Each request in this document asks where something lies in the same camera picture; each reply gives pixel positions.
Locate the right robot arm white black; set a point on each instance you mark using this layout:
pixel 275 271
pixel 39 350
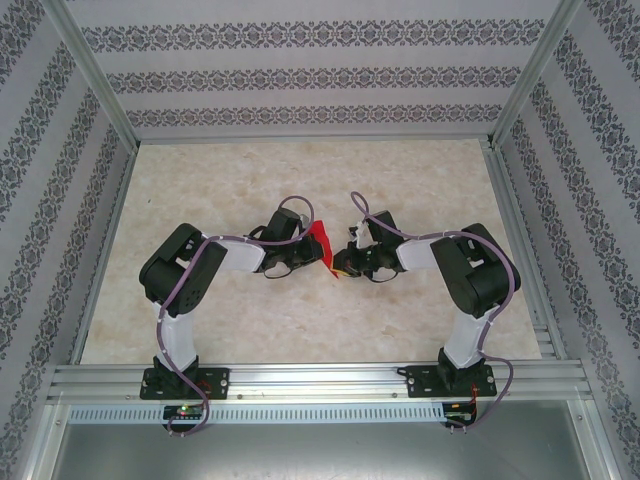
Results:
pixel 480 285

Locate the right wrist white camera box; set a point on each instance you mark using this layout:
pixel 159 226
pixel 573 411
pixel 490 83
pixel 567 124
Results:
pixel 358 231

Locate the aluminium frame post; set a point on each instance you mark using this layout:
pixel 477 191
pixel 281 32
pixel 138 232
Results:
pixel 90 70
pixel 535 70

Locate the aluminium table side rail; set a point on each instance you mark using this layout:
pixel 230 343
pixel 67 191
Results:
pixel 525 250
pixel 105 250

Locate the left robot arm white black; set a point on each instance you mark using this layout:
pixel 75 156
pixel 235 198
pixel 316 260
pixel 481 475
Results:
pixel 170 280

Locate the aluminium mounting rail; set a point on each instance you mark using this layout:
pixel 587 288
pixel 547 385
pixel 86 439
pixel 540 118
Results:
pixel 320 380

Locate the aluminium frame cross beam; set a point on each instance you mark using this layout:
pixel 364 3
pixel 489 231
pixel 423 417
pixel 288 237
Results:
pixel 310 138

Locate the red square paper sheet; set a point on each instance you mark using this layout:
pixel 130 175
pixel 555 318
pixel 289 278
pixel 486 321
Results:
pixel 324 240

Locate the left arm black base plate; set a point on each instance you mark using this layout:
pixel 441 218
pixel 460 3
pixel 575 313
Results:
pixel 220 382

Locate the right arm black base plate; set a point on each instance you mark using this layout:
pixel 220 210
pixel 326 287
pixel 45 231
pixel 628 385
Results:
pixel 420 382

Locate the grey sheet metal tray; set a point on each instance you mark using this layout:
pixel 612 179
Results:
pixel 320 450

